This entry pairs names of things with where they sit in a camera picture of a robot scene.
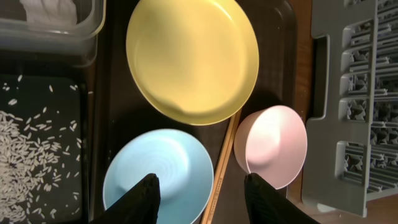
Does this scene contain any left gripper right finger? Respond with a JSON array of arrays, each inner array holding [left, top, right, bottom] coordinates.
[[244, 173, 319, 224]]

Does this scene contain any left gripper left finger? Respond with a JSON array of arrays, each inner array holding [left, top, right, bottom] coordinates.
[[90, 174, 160, 224]]

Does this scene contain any light blue bowl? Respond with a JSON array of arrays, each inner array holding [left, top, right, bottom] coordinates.
[[103, 129, 214, 224]]

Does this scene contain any pile of rice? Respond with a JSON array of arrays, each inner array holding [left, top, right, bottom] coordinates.
[[0, 74, 94, 224]]

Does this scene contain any grey dishwasher rack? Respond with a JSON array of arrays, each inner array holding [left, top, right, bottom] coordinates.
[[302, 0, 397, 217]]

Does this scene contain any wooden chopsticks pair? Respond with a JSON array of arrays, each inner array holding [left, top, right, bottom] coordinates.
[[200, 110, 241, 224]]

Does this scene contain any brown serving tray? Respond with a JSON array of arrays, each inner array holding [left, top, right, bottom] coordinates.
[[90, 0, 299, 218]]

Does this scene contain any black tray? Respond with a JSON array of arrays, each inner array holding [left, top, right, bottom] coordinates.
[[0, 58, 94, 224]]

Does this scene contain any yellow plate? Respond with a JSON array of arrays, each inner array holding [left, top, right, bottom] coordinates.
[[126, 0, 259, 126]]

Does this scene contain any clear plastic bin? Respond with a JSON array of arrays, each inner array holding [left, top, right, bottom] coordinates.
[[1, 0, 106, 67]]

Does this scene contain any crumpled white tissue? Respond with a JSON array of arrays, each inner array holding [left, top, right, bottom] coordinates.
[[20, 0, 77, 29]]

